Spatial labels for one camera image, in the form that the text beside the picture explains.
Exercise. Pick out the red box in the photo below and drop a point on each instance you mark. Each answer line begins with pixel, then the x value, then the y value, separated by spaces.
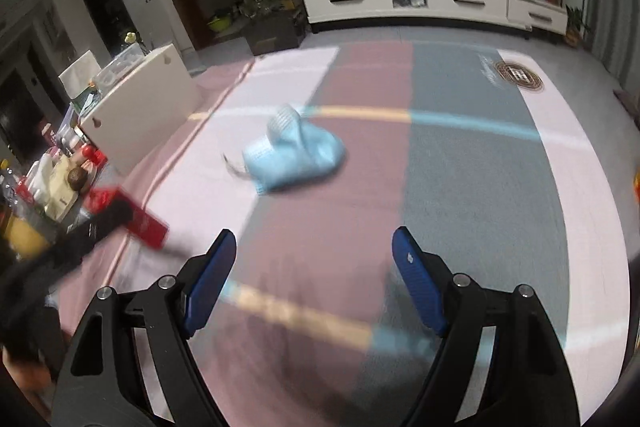
pixel 147 227

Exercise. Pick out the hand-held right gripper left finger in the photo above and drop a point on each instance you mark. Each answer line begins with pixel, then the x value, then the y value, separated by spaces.
pixel 212 277

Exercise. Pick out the pile of assorted small packets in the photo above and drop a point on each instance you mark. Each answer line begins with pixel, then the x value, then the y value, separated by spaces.
pixel 55 182

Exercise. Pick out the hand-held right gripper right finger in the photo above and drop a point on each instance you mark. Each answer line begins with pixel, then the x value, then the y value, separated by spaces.
pixel 415 277

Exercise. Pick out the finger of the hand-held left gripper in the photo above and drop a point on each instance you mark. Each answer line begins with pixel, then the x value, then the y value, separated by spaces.
pixel 95 234

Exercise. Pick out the white TV cabinet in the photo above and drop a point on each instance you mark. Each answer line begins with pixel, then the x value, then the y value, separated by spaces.
pixel 450 2

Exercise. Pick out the striped pink grey floor mat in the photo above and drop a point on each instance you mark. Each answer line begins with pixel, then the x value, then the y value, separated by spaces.
pixel 450 182

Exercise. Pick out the white storage box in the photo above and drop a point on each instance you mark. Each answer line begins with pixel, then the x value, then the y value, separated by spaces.
pixel 140 112

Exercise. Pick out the small potted plant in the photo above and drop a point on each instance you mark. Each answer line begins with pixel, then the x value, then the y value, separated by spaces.
pixel 576 24

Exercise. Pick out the large leafy potted plant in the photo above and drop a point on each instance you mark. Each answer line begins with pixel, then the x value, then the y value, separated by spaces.
pixel 272 17

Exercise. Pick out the green plant pot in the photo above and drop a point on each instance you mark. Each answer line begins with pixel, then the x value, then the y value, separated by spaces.
pixel 220 24

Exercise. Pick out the clear plastic storage container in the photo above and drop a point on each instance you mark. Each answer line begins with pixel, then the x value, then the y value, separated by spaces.
pixel 117 67

